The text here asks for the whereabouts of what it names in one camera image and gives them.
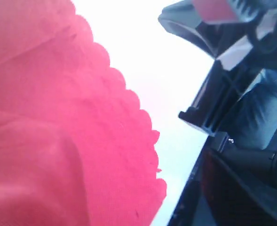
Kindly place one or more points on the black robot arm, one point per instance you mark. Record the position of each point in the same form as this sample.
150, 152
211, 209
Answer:
228, 186

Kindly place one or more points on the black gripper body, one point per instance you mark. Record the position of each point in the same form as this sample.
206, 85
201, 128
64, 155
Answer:
239, 35

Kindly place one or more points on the red scalloped table mat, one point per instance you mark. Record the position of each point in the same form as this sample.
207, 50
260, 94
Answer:
76, 149

